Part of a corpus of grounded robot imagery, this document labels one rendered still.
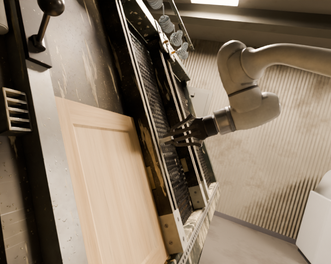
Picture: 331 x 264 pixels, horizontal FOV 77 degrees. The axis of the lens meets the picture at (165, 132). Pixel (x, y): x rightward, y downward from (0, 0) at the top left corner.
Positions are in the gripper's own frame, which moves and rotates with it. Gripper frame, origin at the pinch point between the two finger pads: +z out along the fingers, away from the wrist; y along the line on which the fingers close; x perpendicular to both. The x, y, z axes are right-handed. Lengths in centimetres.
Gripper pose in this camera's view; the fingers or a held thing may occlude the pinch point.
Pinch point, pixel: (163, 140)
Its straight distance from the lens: 80.2
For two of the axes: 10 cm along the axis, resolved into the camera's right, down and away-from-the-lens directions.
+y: -2.7, -9.5, 1.5
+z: -9.1, 3.0, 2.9
